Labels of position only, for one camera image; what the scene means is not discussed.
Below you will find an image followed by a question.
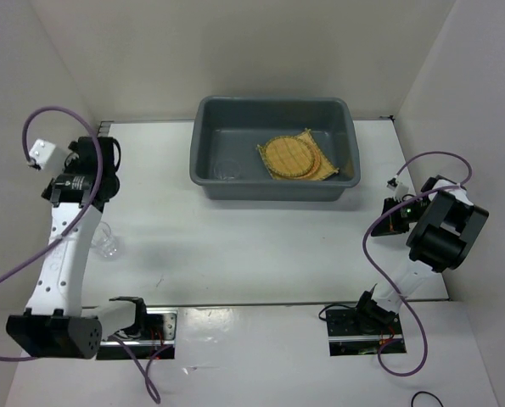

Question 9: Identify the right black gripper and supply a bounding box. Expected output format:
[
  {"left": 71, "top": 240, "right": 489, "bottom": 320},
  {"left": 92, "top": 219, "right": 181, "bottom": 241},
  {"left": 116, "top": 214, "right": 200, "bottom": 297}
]
[{"left": 370, "top": 196, "right": 430, "bottom": 236}]

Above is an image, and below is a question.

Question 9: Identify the rectangular woven bamboo mat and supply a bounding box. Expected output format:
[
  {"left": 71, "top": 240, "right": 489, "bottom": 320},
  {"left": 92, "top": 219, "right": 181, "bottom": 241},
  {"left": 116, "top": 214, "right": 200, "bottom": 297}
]
[{"left": 256, "top": 129, "right": 339, "bottom": 181}]

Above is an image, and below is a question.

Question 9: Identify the round orange woven tray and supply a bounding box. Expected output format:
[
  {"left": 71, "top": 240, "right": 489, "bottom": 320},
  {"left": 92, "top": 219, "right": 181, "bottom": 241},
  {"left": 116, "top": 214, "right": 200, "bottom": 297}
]
[{"left": 301, "top": 144, "right": 322, "bottom": 179}]

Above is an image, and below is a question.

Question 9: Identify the round bamboo tray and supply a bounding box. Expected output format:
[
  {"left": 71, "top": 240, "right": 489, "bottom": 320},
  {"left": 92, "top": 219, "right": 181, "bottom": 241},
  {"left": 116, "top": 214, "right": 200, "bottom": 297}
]
[{"left": 260, "top": 136, "right": 316, "bottom": 179}]

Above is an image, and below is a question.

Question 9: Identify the clear plastic cup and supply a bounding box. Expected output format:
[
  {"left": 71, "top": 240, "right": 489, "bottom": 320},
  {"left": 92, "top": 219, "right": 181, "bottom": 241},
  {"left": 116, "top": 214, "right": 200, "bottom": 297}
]
[
  {"left": 90, "top": 221, "right": 120, "bottom": 259},
  {"left": 213, "top": 159, "right": 241, "bottom": 181}
]

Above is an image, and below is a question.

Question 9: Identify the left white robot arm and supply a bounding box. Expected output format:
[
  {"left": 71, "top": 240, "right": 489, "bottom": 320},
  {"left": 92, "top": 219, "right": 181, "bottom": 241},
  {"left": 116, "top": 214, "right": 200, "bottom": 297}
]
[{"left": 6, "top": 137, "right": 149, "bottom": 360}]

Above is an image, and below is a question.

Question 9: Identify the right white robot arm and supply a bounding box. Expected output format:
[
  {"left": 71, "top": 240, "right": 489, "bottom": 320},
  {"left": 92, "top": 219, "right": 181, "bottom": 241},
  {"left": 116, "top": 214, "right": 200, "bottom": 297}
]
[{"left": 352, "top": 176, "right": 489, "bottom": 333}]

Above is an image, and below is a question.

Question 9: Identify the grey plastic bin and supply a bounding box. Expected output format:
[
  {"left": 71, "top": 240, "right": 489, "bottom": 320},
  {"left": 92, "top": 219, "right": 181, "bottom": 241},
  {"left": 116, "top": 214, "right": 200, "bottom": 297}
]
[{"left": 189, "top": 96, "right": 361, "bottom": 202}]

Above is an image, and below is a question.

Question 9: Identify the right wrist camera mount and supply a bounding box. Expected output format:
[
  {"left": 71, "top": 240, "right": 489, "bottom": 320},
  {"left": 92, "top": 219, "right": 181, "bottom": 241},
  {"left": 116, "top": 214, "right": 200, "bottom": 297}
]
[{"left": 387, "top": 175, "right": 413, "bottom": 203}]

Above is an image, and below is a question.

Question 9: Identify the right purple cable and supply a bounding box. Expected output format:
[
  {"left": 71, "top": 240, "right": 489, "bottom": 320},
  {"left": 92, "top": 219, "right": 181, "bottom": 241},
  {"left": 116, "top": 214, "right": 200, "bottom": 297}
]
[{"left": 362, "top": 150, "right": 474, "bottom": 377}]

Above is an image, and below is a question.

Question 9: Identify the purple cable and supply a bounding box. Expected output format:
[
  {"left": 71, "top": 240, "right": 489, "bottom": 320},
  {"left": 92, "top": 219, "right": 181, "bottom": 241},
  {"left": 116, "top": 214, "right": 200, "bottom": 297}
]
[
  {"left": 362, "top": 150, "right": 474, "bottom": 377},
  {"left": 0, "top": 106, "right": 177, "bottom": 404}
]

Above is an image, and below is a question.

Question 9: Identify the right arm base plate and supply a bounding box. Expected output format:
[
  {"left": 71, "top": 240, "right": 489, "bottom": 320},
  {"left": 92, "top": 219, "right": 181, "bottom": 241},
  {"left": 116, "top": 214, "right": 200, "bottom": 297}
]
[{"left": 318, "top": 304, "right": 407, "bottom": 356}]

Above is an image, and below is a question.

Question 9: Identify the black cable loop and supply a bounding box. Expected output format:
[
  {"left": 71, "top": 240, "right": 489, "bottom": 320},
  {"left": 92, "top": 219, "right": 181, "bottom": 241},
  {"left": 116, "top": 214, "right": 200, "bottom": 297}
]
[{"left": 412, "top": 390, "right": 445, "bottom": 407}]

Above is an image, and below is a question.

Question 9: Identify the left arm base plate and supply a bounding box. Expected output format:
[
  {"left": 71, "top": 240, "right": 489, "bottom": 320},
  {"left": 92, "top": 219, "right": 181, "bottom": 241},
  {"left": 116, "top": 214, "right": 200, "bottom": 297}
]
[{"left": 113, "top": 307, "right": 178, "bottom": 360}]

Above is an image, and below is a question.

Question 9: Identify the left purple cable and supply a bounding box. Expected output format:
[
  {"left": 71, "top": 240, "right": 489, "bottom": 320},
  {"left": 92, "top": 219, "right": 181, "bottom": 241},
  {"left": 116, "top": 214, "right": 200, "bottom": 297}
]
[{"left": 0, "top": 106, "right": 177, "bottom": 404}]

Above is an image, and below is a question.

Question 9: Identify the aluminium table rail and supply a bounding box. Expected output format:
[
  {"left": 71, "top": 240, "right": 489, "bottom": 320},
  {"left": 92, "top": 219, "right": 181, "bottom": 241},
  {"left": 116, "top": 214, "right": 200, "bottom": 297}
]
[{"left": 97, "top": 120, "right": 113, "bottom": 137}]

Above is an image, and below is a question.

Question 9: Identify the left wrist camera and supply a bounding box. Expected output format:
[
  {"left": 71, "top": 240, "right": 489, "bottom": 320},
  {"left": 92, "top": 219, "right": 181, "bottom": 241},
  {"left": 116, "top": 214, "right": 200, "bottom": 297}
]
[{"left": 28, "top": 139, "right": 67, "bottom": 174}]

